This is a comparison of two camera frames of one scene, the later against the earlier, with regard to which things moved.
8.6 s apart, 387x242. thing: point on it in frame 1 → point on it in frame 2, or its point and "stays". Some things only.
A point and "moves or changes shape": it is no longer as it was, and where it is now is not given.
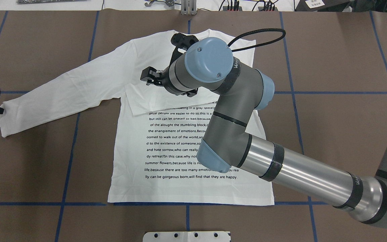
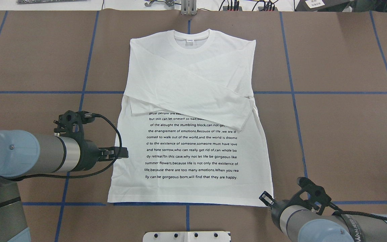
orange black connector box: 225,8 stays
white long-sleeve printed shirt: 157,133 moves or changes shape
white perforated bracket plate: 187,236 stays
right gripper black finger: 149,75 → 267,199
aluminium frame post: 188,7 stays
